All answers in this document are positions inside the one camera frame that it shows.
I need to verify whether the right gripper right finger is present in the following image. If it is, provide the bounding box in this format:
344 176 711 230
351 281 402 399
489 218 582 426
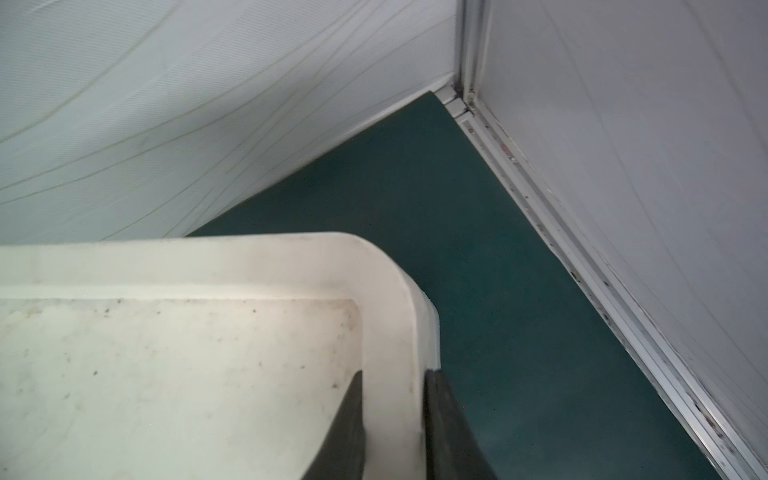
424 370 497 480

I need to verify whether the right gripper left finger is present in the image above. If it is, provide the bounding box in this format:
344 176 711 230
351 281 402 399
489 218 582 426
302 371 366 480

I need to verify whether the white three-drawer cabinet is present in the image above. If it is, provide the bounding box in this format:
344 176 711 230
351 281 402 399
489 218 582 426
1 232 440 479

